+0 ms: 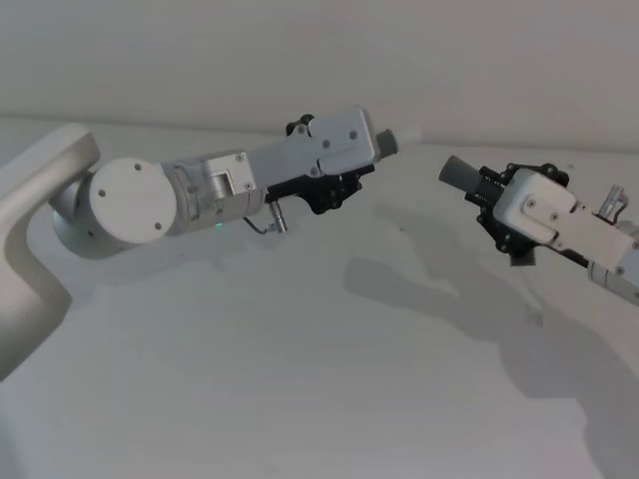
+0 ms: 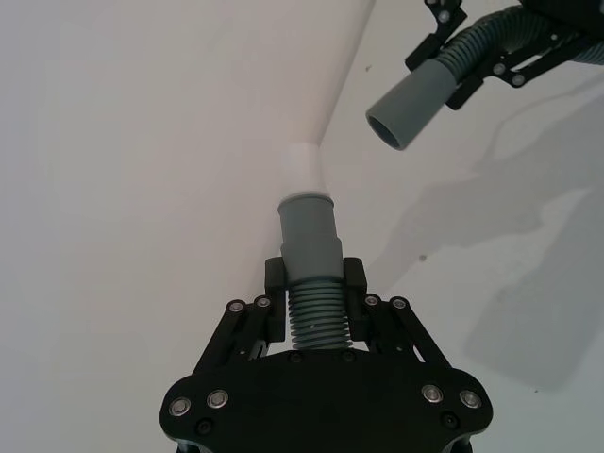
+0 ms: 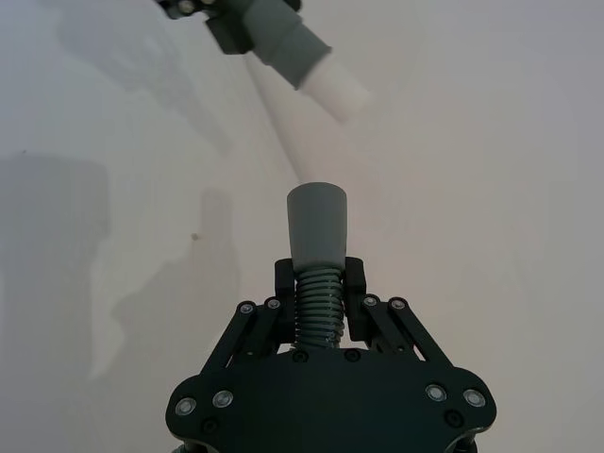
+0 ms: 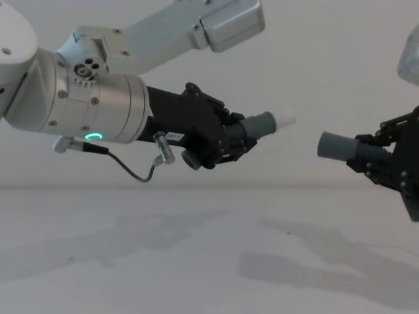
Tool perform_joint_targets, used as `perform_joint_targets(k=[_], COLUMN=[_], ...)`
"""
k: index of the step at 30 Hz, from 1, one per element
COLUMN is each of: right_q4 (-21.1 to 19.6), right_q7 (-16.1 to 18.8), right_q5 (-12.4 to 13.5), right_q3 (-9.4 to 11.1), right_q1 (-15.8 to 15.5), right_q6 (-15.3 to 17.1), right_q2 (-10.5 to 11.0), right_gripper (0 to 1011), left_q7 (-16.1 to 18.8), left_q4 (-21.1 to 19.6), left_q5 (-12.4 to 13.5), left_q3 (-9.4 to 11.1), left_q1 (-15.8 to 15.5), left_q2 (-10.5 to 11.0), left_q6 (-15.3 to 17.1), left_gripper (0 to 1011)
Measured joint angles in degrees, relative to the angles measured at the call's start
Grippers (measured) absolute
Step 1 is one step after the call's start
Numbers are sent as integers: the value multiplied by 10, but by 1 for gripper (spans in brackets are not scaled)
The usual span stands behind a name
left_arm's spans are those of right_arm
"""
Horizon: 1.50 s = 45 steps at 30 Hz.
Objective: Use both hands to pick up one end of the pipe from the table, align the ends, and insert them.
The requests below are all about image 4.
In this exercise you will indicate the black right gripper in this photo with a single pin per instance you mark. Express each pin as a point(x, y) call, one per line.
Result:
point(410, 163)

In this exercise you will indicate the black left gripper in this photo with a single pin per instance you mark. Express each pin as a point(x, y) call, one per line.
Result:
point(183, 124)

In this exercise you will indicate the white tapered plastic nozzle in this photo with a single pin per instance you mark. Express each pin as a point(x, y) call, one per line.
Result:
point(285, 121)

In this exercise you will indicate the white and silver left robot arm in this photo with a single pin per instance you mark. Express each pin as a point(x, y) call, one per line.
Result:
point(82, 108)

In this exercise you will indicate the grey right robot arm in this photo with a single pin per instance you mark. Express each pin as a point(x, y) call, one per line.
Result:
point(410, 59)

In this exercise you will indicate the white table cloth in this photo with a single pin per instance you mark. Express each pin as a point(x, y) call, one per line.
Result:
point(196, 255)

